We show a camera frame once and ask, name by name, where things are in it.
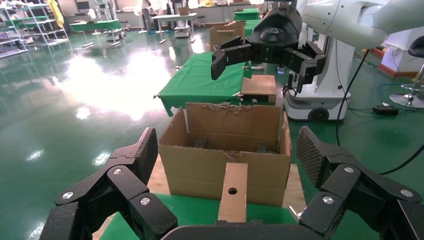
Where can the black chrome bar stool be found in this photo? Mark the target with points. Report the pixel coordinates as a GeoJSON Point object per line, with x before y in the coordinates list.
{"type": "Point", "coordinates": [409, 99]}

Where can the green covered background table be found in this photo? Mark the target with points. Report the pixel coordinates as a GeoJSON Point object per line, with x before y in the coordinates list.
{"type": "Point", "coordinates": [96, 25]}

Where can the white background table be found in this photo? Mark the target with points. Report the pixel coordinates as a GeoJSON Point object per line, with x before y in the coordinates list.
{"type": "Point", "coordinates": [175, 16]}

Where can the large open cardboard carton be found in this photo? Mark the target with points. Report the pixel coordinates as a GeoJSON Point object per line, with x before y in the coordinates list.
{"type": "Point", "coordinates": [198, 172]}

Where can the silver binder clip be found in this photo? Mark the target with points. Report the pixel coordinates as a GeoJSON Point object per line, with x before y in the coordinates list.
{"type": "Point", "coordinates": [238, 96]}
{"type": "Point", "coordinates": [156, 96]}
{"type": "Point", "coordinates": [179, 68]}
{"type": "Point", "coordinates": [246, 68]}
{"type": "Point", "coordinates": [294, 212]}

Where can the small white mobile base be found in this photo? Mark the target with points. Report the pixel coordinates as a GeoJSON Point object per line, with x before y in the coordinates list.
{"type": "Point", "coordinates": [182, 31]}

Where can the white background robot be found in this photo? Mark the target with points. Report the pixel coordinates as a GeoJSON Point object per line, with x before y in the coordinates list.
{"type": "Point", "coordinates": [331, 66]}

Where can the background cardboard boxes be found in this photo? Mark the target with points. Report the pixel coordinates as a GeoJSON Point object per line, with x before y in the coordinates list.
{"type": "Point", "coordinates": [225, 36]}

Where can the small brown cardboard box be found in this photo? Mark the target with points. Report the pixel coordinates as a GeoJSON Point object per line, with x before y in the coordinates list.
{"type": "Point", "coordinates": [233, 208]}

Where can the black power adapter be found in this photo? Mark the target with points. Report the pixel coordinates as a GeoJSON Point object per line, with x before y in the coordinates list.
{"type": "Point", "coordinates": [386, 110]}

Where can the white partition with orange base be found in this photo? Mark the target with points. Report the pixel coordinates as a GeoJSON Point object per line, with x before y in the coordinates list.
{"type": "Point", "coordinates": [397, 56]}

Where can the metal shelf rack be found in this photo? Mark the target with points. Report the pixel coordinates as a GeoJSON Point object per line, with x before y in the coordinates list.
{"type": "Point", "coordinates": [49, 42]}

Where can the standing background person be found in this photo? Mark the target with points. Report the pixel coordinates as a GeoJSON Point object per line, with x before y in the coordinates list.
{"type": "Point", "coordinates": [146, 16]}

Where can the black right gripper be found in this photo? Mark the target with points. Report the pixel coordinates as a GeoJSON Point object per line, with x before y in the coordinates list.
{"type": "Point", "coordinates": [275, 36]}

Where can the green tablecloth on neighbouring table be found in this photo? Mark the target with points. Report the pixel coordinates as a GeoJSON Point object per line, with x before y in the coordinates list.
{"type": "Point", "coordinates": [195, 79]}

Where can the yellow hanging garment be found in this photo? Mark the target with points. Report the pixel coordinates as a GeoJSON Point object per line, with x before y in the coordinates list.
{"type": "Point", "coordinates": [56, 13]}

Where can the green tablecloth with yellow specks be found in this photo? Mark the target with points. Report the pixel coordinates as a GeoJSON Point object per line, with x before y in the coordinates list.
{"type": "Point", "coordinates": [198, 212]}

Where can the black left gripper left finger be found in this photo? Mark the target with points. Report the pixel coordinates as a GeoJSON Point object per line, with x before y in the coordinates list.
{"type": "Point", "coordinates": [132, 165]}

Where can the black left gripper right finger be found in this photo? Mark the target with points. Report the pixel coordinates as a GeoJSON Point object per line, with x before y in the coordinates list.
{"type": "Point", "coordinates": [331, 159]}

